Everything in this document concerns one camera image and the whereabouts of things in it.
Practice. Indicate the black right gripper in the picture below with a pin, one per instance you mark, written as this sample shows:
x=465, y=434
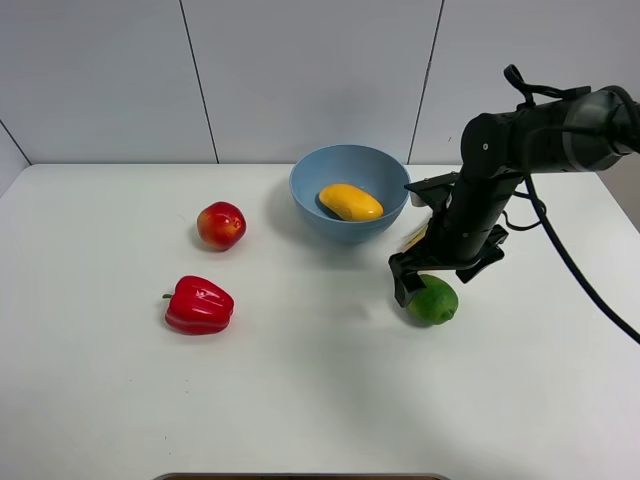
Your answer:
x=457, y=236

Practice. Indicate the green lime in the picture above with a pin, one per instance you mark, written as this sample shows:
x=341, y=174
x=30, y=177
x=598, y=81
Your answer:
x=435, y=304

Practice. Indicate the yellow mango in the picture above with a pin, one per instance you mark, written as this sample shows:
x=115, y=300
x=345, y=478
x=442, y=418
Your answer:
x=350, y=203

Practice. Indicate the red yellow apple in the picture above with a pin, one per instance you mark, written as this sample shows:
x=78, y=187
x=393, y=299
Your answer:
x=221, y=225

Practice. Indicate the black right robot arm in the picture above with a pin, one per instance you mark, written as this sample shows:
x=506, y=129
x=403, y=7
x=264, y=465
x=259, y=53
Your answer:
x=588, y=133

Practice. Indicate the blue plastic bowl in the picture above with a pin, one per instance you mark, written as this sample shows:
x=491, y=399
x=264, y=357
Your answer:
x=364, y=167

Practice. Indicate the corn cob with husk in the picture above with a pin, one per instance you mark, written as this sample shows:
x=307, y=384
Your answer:
x=415, y=235

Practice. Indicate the red bell pepper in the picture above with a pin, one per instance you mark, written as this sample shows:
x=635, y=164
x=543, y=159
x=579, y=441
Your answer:
x=198, y=307

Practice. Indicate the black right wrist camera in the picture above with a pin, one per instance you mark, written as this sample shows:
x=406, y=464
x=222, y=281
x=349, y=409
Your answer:
x=433, y=192

